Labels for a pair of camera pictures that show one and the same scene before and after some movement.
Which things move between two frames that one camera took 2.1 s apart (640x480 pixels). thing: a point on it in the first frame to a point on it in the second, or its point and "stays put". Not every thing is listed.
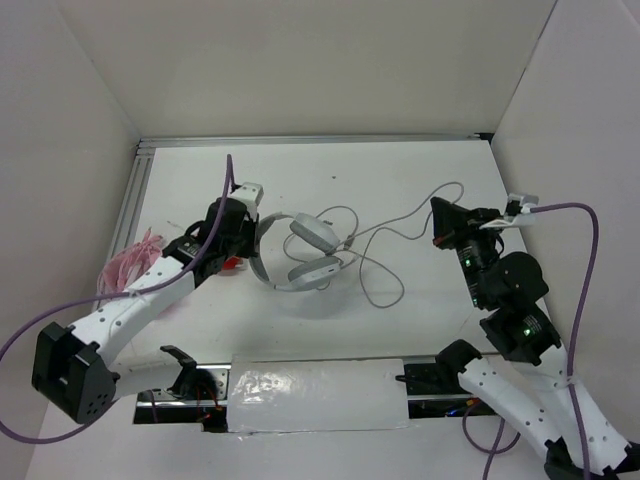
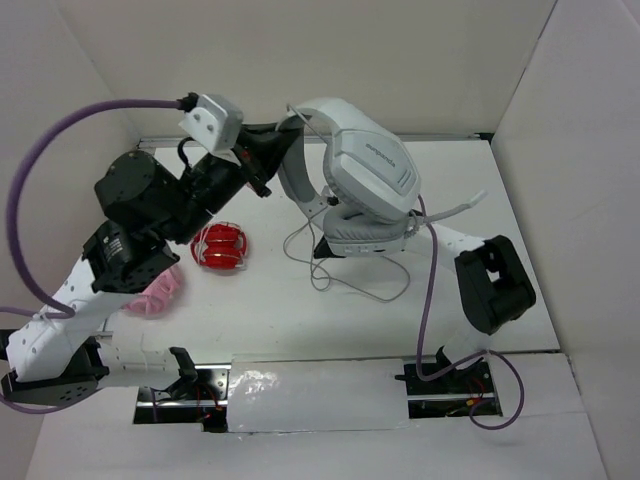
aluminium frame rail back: x=150 y=142 stays put
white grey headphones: x=307 y=274 to x=354 y=177
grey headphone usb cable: x=355 y=235 to x=343 y=280
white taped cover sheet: x=317 y=395 stays put
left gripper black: x=245 y=242 to x=251 y=167
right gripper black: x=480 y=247 to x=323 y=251
